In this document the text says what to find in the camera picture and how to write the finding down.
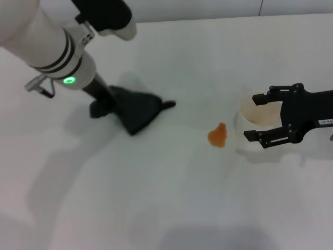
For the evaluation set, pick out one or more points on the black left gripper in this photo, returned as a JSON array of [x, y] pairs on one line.
[[100, 91]]

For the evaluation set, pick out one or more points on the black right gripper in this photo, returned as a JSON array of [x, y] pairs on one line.
[[309, 112]]

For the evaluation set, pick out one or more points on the white paper cup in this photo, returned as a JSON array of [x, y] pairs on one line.
[[257, 114]]

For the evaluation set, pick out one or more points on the dark rag with loop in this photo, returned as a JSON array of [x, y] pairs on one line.
[[138, 112]]

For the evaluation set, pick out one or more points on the orange-brown liquid stain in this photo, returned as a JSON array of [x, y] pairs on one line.
[[218, 136]]

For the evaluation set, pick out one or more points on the black left wrist camera housing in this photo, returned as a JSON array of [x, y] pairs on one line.
[[106, 13]]

